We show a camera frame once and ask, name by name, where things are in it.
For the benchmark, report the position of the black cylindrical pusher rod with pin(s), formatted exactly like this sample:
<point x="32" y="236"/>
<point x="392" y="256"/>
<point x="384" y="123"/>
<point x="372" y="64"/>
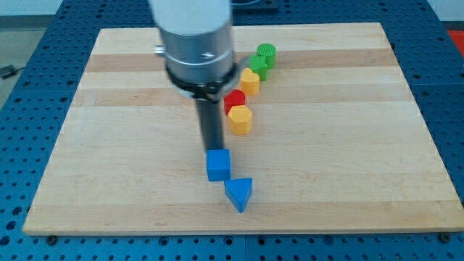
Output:
<point x="210" y="123"/>

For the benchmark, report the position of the blue cube block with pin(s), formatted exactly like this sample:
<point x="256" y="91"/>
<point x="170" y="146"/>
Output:
<point x="218" y="164"/>

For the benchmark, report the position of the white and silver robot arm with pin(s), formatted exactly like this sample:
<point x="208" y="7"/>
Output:
<point x="197" y="46"/>

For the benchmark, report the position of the blue triangle block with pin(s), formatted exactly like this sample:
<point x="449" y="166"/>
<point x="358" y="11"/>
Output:
<point x="238" y="192"/>

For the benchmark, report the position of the red cylinder block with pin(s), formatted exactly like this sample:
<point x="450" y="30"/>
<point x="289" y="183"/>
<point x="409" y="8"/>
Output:
<point x="235" y="98"/>

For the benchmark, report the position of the yellow hexagon block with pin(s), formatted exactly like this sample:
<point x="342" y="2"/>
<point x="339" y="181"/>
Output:
<point x="240" y="119"/>

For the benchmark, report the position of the yellow heart block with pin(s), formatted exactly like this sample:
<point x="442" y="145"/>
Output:
<point x="249" y="82"/>

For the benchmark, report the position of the green star block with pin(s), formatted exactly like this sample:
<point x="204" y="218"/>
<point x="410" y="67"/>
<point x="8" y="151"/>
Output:
<point x="259" y="66"/>

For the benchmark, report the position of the green cylinder block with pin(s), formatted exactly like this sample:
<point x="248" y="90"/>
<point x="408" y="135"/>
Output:
<point x="268" y="51"/>

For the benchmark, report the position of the light wooden board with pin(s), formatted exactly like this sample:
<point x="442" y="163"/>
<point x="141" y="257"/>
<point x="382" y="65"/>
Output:
<point x="337" y="145"/>

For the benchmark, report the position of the black device on floor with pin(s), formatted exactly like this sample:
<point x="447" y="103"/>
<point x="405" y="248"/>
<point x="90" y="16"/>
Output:
<point x="7" y="71"/>

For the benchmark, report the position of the black cable tie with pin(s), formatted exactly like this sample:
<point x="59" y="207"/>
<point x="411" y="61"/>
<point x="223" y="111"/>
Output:
<point x="210" y="92"/>

